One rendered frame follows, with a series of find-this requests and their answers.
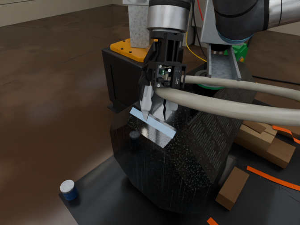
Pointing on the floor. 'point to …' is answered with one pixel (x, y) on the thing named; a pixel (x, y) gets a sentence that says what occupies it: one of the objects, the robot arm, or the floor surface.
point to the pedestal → (123, 78)
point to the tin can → (68, 189)
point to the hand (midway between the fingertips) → (155, 114)
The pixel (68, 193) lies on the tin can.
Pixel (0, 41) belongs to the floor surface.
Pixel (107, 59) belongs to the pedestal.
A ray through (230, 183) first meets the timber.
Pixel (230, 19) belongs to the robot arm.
